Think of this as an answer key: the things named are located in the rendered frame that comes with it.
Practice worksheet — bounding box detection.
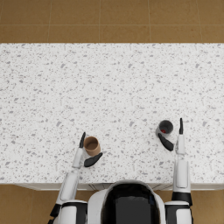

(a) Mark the dark grey cup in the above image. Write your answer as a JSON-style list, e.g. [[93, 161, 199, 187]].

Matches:
[[155, 119, 175, 138]]

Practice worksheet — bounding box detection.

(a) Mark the brown paper cup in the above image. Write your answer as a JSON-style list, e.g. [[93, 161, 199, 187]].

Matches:
[[83, 136, 102, 158]]

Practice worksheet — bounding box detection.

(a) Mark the dark round robot body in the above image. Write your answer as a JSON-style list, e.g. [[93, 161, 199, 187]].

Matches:
[[87, 179, 167, 224]]

